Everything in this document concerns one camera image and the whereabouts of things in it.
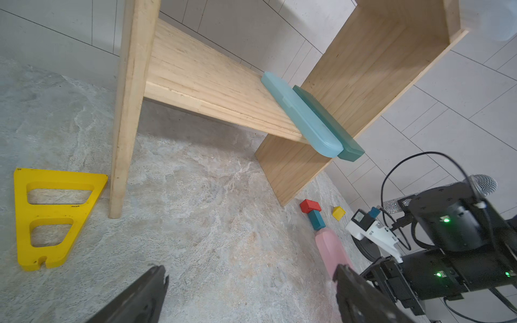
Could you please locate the red wooden block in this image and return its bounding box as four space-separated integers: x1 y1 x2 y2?
300 199 322 214

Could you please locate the wooden two-tier shelf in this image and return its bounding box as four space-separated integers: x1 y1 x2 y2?
109 1 466 219

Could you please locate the black microphone stand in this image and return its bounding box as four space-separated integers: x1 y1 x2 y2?
352 237 382 262

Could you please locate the clear white pencil case right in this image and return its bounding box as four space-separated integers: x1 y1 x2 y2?
459 0 516 41

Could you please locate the pink pencil case with label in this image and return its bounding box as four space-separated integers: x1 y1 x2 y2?
315 227 354 279

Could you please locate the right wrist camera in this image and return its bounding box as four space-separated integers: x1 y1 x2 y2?
345 207 403 263

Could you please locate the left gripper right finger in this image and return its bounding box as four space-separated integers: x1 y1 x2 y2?
333 265 412 323

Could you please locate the teal wooden block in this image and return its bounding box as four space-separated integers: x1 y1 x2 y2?
308 210 326 231

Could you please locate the yellow triangular plastic frame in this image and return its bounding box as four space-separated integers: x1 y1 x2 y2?
13 168 109 271

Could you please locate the dark green pencil case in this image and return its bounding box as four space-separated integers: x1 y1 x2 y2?
293 86 365 162

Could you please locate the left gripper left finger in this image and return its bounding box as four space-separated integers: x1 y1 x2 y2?
88 265 169 323

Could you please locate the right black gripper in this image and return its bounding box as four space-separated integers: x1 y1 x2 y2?
360 257 425 316

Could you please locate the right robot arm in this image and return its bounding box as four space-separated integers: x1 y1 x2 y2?
361 182 516 316

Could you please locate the light blue pencil case bottom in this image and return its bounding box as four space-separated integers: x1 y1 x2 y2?
261 72 343 158

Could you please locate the yellow wooden block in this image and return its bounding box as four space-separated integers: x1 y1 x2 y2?
332 206 346 222

